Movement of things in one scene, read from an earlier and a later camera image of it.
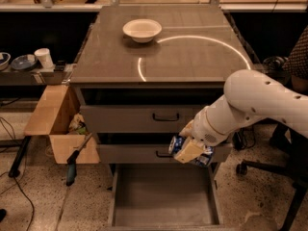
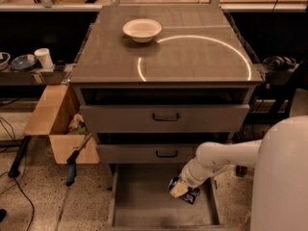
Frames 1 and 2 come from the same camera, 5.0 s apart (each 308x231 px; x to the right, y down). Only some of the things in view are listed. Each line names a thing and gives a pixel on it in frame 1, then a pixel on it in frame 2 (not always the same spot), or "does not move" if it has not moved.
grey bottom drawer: [165, 196] does not move
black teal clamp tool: [71, 171] does not move
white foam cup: [43, 55] does not move
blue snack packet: [175, 145] -> [191, 196]
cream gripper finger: [189, 151] -> [178, 190]
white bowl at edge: [5, 60] does not move
